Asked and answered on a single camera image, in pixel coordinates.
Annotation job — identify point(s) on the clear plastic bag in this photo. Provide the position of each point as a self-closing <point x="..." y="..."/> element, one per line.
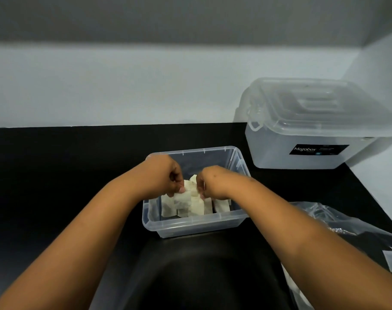
<point x="344" y="222"/>

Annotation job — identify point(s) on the group of white paper pouches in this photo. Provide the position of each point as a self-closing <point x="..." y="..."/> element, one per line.
<point x="221" y="204"/>

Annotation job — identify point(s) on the person's left forearm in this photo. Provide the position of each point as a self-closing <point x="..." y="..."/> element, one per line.
<point x="76" y="248"/>

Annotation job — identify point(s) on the person's left hand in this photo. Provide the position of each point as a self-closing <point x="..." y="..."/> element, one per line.
<point x="162" y="177"/>

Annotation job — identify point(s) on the person's right hand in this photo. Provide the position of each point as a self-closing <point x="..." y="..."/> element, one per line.
<point x="221" y="184"/>

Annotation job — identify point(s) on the large translucent storage container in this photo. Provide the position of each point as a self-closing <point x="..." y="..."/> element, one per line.
<point x="270" y="154"/>

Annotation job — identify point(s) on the person's right forearm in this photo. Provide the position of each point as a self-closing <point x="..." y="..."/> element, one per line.
<point x="328" y="255"/>

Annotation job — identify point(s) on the small clear bin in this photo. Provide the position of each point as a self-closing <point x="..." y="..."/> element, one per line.
<point x="196" y="224"/>

